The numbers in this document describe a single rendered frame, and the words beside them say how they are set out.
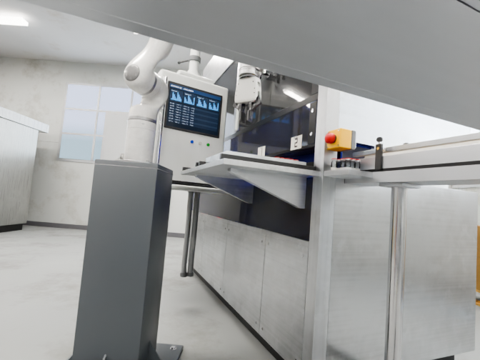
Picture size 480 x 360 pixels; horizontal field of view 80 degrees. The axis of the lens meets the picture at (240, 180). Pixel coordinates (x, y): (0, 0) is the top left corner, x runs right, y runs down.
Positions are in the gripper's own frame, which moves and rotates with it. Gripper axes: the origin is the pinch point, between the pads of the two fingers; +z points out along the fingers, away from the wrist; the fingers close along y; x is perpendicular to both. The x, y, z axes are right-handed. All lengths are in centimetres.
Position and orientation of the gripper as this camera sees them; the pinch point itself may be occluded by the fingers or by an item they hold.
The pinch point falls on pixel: (246, 116)
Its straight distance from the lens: 116.2
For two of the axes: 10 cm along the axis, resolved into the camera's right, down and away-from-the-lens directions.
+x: -5.3, -1.0, -8.4
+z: -0.8, 9.9, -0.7
